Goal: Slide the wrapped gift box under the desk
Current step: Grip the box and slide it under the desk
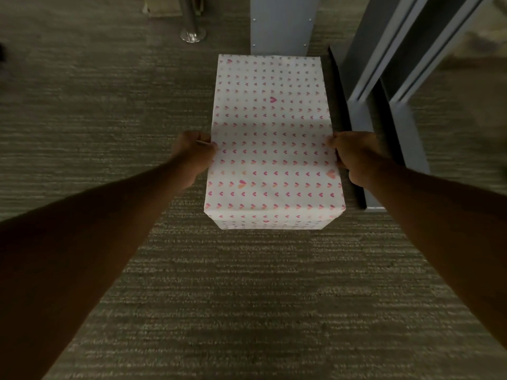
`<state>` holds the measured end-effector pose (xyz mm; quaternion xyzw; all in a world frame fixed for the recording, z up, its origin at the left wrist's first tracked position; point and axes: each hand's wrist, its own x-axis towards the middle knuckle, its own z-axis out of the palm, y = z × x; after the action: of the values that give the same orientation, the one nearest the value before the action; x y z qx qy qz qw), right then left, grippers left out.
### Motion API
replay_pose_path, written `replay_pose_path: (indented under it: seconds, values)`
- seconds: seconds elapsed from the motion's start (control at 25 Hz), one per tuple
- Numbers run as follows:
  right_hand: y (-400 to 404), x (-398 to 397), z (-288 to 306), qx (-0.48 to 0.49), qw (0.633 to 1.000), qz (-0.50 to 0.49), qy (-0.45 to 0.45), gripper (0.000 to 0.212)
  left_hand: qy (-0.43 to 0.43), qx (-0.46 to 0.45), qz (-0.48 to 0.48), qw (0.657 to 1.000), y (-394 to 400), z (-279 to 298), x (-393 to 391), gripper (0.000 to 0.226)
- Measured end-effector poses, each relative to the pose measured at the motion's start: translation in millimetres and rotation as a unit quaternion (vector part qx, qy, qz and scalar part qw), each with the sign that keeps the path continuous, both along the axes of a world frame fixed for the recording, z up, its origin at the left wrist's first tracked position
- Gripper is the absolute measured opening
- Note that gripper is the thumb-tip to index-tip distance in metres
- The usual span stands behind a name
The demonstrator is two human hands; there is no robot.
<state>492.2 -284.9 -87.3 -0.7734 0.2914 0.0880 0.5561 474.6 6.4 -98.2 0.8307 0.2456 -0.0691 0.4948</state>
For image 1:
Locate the grey metal frame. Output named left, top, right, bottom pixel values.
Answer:
left=328, top=0, right=496, bottom=212

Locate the person's right hand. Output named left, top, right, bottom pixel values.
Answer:
left=327, top=131, right=393, bottom=190

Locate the person's right forearm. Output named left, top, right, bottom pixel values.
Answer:
left=360, top=154, right=507, bottom=345

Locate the chrome table leg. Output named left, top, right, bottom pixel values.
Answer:
left=177, top=0, right=207, bottom=44

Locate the grey metal cabinet panel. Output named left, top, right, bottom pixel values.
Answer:
left=250, top=0, right=321, bottom=57

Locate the heart-patterned gift-wrapped box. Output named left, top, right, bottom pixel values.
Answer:
left=204, top=54, right=346, bottom=231

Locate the person's left forearm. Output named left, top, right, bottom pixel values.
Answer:
left=0, top=156, right=187, bottom=380

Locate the person's left hand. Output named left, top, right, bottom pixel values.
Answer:
left=170, top=130, right=218, bottom=190

